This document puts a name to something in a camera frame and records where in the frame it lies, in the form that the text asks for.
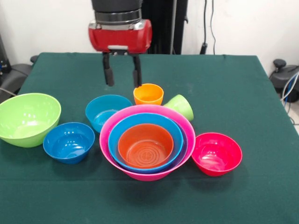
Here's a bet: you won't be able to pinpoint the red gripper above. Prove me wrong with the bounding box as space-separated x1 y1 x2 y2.
88 19 153 87

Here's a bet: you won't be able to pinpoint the large light blue bowl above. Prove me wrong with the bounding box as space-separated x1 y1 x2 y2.
107 112 185 174

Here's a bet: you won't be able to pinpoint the orange bowl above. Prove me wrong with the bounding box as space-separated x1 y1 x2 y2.
117 123 174 169

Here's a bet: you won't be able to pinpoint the purple bowl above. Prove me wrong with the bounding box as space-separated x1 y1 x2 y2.
109 126 189 175

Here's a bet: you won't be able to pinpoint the large pink bowl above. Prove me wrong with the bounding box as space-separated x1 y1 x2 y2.
99 104 196 182

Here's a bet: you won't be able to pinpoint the orange cup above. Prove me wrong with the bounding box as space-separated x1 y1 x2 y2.
133 83 164 106

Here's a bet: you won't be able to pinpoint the translucent blue ribbed bowl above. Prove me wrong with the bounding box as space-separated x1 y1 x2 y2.
85 94 133 133

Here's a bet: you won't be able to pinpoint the green cup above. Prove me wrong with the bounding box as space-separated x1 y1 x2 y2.
163 94 194 122

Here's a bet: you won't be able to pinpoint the small dark blue bowl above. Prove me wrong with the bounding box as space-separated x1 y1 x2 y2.
43 122 96 165

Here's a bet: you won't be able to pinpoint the large green bowl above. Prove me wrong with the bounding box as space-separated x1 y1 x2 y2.
0 92 62 148

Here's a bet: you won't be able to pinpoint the black equipment rack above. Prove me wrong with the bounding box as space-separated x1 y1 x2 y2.
0 35 10 80

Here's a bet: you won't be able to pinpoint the small crimson bowl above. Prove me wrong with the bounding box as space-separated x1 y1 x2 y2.
191 132 243 177

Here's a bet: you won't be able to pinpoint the dark green table cloth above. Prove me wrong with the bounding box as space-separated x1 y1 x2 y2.
0 52 299 224

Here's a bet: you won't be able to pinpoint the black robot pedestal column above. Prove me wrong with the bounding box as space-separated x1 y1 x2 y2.
140 0 189 55

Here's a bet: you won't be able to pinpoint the black hanging cable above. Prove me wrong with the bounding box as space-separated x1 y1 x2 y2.
200 0 216 55

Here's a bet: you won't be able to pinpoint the grey cable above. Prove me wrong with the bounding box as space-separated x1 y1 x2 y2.
0 87 17 98

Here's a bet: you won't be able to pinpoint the blue and white cables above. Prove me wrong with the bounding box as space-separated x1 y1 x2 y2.
281 72 299 103

